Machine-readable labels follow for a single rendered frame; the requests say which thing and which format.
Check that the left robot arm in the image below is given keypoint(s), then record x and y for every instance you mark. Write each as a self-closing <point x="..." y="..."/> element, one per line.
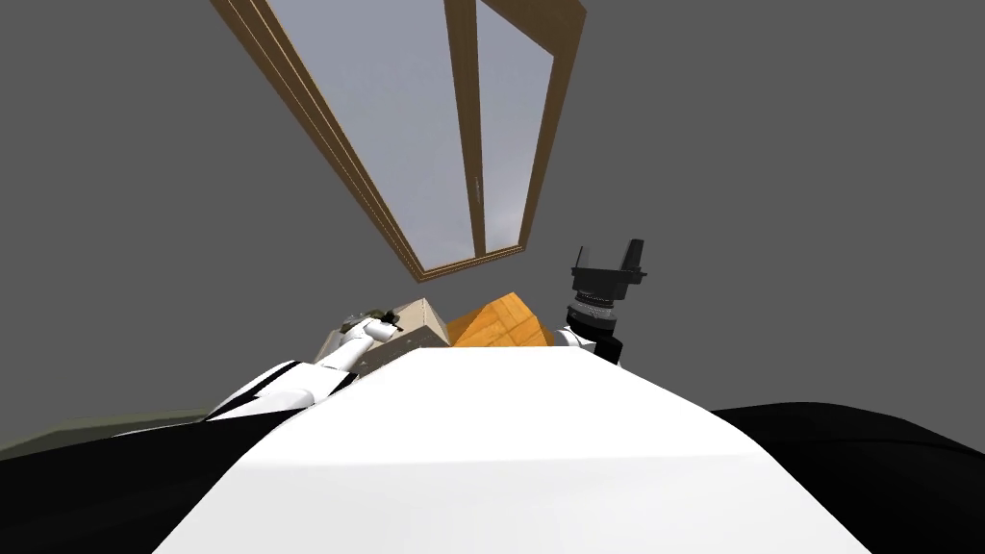
<point x="285" y="388"/>

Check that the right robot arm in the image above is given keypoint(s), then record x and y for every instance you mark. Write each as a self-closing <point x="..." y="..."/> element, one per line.
<point x="862" y="477"/>

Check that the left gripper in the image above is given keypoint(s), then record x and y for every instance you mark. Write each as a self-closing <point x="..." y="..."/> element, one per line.
<point x="368" y="315"/>

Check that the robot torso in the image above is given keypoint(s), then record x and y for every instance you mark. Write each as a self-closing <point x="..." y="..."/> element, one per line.
<point x="500" y="462"/>

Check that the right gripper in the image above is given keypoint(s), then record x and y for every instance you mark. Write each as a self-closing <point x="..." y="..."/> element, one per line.
<point x="604" y="280"/>

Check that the orange wooden box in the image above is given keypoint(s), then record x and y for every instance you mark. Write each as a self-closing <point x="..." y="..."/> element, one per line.
<point x="500" y="323"/>

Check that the brown wooden frame window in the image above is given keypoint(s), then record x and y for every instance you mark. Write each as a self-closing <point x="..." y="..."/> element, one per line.
<point x="408" y="123"/>

